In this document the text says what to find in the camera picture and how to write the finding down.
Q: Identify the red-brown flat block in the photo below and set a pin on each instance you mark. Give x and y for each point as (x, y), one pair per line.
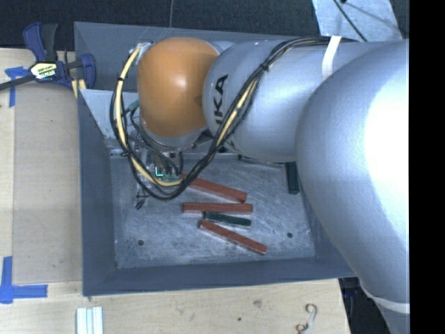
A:
(219, 189)
(217, 207)
(233, 237)

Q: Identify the dark green flat block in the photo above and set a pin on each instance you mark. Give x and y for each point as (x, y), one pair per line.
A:
(292, 179)
(227, 219)

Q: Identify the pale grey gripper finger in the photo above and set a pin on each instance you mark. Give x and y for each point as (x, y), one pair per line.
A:
(145, 185)
(140, 201)

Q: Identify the pale wood flat board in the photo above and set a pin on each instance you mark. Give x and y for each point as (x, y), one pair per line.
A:
(45, 186)

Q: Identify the grey metal bin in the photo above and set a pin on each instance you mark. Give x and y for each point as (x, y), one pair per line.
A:
(163, 242)

